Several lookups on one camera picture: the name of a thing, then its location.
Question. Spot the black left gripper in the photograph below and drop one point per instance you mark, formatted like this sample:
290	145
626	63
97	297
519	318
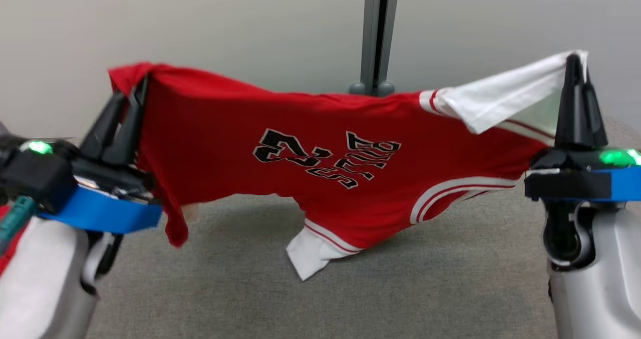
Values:
115	179

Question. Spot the teal plug of left gripper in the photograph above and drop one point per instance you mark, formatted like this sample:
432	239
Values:
15	221

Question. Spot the grey metal partition post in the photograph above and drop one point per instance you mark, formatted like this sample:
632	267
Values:
378	28

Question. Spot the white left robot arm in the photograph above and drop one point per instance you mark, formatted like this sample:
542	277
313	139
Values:
40	289

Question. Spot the red and white basketball jersey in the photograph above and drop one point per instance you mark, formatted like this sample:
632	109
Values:
225	128

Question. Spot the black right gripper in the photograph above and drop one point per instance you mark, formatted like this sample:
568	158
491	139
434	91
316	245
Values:
571	158

